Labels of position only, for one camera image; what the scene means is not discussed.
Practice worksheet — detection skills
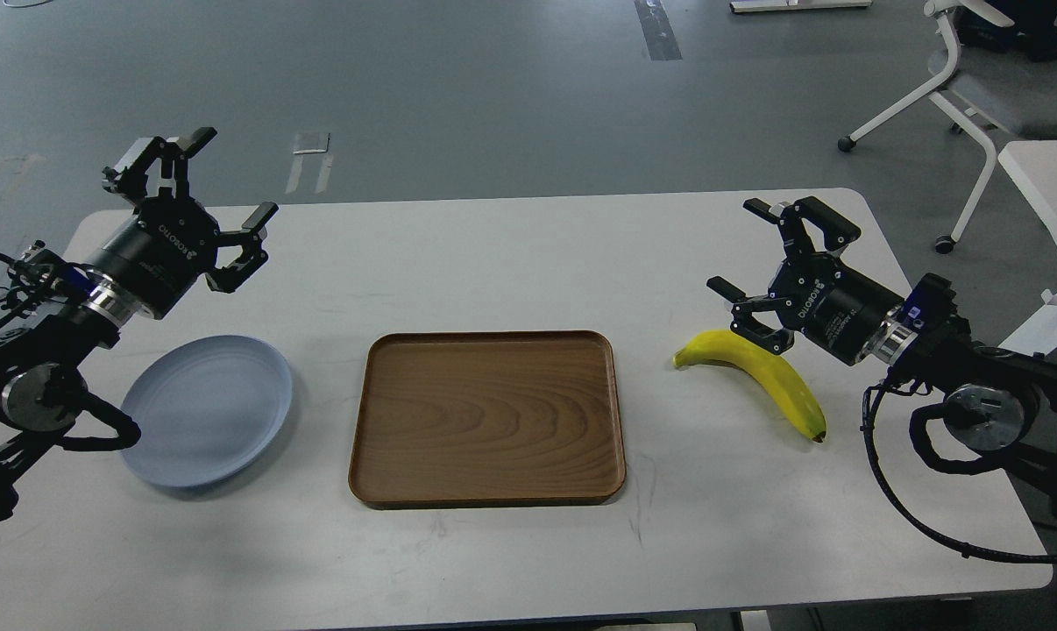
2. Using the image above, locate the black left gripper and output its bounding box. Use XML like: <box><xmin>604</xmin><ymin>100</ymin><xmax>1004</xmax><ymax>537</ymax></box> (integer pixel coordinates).
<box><xmin>85</xmin><ymin>127</ymin><xmax>280</xmax><ymax>320</ymax></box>

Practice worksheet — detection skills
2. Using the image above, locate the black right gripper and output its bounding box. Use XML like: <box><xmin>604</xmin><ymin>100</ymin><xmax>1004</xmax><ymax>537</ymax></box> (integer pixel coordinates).
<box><xmin>707</xmin><ymin>196</ymin><xmax>904</xmax><ymax>365</ymax></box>

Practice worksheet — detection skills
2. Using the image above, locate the yellow banana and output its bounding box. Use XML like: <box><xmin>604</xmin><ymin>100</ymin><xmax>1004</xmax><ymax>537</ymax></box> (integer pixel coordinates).
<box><xmin>671</xmin><ymin>329</ymin><xmax>826</xmax><ymax>443</ymax></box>

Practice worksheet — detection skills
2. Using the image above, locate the light blue plate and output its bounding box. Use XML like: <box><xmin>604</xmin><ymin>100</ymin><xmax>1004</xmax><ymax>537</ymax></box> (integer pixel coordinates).
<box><xmin>120</xmin><ymin>335</ymin><xmax>294</xmax><ymax>490</ymax></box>

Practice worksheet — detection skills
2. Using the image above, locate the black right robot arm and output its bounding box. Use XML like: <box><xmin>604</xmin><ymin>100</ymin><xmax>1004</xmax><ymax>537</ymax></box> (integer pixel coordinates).
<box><xmin>707</xmin><ymin>196</ymin><xmax>1057</xmax><ymax>519</ymax></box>

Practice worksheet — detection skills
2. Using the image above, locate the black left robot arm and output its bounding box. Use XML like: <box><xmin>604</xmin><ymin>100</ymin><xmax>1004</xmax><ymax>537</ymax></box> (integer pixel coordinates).
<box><xmin>0</xmin><ymin>127</ymin><xmax>279</xmax><ymax>522</ymax></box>

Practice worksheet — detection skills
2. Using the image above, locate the white office chair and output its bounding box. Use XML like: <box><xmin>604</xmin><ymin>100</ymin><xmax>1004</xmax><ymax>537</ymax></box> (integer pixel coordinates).
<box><xmin>837</xmin><ymin>1</ymin><xmax>1057</xmax><ymax>254</ymax></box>

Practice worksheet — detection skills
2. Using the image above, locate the brown wooden tray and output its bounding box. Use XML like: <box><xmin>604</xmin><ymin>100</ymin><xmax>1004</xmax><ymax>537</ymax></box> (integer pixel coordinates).
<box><xmin>348</xmin><ymin>330</ymin><xmax>628</xmax><ymax>511</ymax></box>

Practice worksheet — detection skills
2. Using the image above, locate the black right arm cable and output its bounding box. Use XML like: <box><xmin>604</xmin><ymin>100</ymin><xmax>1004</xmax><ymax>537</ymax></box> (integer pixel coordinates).
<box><xmin>863</xmin><ymin>382</ymin><xmax>1057</xmax><ymax>564</ymax></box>

